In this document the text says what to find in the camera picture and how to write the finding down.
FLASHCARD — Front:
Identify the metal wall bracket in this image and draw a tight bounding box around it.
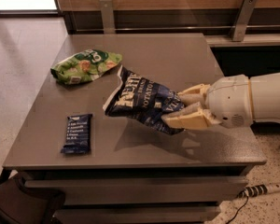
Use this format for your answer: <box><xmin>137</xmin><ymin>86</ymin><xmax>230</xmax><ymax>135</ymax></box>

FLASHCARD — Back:
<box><xmin>230</xmin><ymin>0</ymin><xmax>258</xmax><ymax>42</ymax></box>
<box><xmin>99</xmin><ymin>0</ymin><xmax>116</xmax><ymax>34</ymax></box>

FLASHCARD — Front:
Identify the green chip bag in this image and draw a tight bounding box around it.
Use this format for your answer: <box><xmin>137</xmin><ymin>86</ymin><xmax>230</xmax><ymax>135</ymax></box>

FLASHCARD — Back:
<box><xmin>50</xmin><ymin>49</ymin><xmax>122</xmax><ymax>85</ymax></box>

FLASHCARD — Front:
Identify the grey drawer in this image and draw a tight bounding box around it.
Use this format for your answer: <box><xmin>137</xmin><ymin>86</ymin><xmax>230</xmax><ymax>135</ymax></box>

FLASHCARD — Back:
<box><xmin>25</xmin><ymin>176</ymin><xmax>247</xmax><ymax>205</ymax></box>
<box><xmin>55</xmin><ymin>206</ymin><xmax>220</xmax><ymax>224</ymax></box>

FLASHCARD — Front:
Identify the grey side shelf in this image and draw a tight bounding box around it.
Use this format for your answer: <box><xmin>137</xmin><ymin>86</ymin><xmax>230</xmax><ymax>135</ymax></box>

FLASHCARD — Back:
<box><xmin>205</xmin><ymin>34</ymin><xmax>280</xmax><ymax>48</ymax></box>

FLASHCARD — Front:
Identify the left metal wall bracket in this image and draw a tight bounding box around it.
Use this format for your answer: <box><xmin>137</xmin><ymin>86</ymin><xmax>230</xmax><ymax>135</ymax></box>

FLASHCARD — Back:
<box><xmin>99</xmin><ymin>0</ymin><xmax>116</xmax><ymax>34</ymax></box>

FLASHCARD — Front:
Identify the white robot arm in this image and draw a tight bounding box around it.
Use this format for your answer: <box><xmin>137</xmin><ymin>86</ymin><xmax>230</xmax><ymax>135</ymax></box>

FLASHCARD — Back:
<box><xmin>162</xmin><ymin>73</ymin><xmax>280</xmax><ymax>130</ymax></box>

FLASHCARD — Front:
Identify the right metal wall bracket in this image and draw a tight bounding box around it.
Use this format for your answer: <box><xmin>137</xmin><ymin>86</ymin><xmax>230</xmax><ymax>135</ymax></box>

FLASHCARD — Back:
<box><xmin>230</xmin><ymin>0</ymin><xmax>258</xmax><ymax>42</ymax></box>

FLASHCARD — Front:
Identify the grey drawer cabinet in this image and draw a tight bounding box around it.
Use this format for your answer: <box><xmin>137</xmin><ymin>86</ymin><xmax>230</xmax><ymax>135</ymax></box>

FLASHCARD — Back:
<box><xmin>2</xmin><ymin>32</ymin><xmax>268</xmax><ymax>224</ymax></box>

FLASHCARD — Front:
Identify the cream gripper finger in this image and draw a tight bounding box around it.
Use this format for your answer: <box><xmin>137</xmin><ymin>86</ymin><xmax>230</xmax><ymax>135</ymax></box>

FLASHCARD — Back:
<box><xmin>161</xmin><ymin>103</ymin><xmax>221</xmax><ymax>130</ymax></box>
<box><xmin>177</xmin><ymin>84</ymin><xmax>210</xmax><ymax>105</ymax></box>

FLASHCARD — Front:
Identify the upper grey drawer front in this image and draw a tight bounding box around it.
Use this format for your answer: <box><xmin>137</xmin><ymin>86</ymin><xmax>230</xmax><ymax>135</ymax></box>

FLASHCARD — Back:
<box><xmin>25</xmin><ymin>176</ymin><xmax>247</xmax><ymax>205</ymax></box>

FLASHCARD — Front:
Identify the dark brown chair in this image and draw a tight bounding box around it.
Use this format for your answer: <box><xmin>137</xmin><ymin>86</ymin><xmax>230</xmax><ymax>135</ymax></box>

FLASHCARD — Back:
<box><xmin>0</xmin><ymin>173</ymin><xmax>65</xmax><ymax>224</ymax></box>

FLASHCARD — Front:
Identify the blue chip bag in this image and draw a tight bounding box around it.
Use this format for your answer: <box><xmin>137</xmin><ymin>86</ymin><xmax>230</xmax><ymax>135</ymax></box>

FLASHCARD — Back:
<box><xmin>103</xmin><ymin>65</ymin><xmax>185</xmax><ymax>135</ymax></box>

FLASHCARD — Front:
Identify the white power strip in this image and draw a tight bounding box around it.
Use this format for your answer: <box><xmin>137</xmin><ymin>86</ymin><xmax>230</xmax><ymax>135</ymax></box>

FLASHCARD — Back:
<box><xmin>237</xmin><ymin>183</ymin><xmax>280</xmax><ymax>198</ymax></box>

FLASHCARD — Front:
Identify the black power cable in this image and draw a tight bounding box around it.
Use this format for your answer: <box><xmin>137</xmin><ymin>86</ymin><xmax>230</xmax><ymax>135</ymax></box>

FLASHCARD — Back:
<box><xmin>225</xmin><ymin>195</ymin><xmax>250</xmax><ymax>224</ymax></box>

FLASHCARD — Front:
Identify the lower grey drawer front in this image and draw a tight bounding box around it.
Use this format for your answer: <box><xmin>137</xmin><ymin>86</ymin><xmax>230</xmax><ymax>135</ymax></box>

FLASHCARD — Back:
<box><xmin>55</xmin><ymin>206</ymin><xmax>220</xmax><ymax>224</ymax></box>

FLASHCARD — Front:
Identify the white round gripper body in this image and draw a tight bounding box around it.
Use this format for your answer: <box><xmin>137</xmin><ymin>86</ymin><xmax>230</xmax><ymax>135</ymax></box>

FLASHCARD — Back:
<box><xmin>206</xmin><ymin>75</ymin><xmax>253</xmax><ymax>128</ymax></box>

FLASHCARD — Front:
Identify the blue rxbar blueberry bar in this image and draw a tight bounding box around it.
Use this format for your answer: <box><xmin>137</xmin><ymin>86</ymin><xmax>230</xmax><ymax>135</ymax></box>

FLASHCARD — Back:
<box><xmin>61</xmin><ymin>114</ymin><xmax>92</xmax><ymax>154</ymax></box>

